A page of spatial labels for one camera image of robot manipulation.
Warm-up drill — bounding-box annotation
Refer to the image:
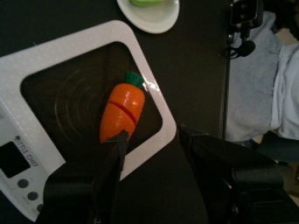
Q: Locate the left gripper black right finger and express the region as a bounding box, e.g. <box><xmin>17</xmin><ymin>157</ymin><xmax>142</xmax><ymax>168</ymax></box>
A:
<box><xmin>178</xmin><ymin>125</ymin><xmax>299</xmax><ymax>224</ymax></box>

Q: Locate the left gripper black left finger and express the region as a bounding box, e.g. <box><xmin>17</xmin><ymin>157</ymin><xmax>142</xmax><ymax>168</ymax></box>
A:
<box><xmin>35</xmin><ymin>129</ymin><xmax>129</xmax><ymax>224</ymax></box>

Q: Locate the orange toy carrot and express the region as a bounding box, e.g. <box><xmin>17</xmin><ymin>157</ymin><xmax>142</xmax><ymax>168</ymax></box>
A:
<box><xmin>97</xmin><ymin>71</ymin><xmax>145</xmax><ymax>144</ymax></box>

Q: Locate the grey-blue cloth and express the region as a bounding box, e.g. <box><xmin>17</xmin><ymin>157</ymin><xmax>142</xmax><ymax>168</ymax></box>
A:
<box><xmin>225</xmin><ymin>11</ymin><xmax>284</xmax><ymax>143</ymax></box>

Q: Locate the pale white cloth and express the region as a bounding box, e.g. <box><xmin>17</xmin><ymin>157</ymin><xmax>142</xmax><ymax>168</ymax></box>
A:
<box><xmin>269</xmin><ymin>43</ymin><xmax>299</xmax><ymax>141</ymax></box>

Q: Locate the white toy induction cooktop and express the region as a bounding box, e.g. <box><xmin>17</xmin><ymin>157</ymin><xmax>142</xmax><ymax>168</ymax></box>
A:
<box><xmin>0</xmin><ymin>19</ymin><xmax>177</xmax><ymax>222</ymax></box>

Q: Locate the small white plate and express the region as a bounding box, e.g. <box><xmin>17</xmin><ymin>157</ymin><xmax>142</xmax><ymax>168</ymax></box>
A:
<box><xmin>116</xmin><ymin>0</ymin><xmax>181</xmax><ymax>35</ymax></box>

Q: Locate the green toy vegetable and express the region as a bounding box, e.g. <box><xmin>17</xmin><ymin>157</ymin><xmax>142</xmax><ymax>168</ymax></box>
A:
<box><xmin>128</xmin><ymin>0</ymin><xmax>168</xmax><ymax>8</ymax></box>

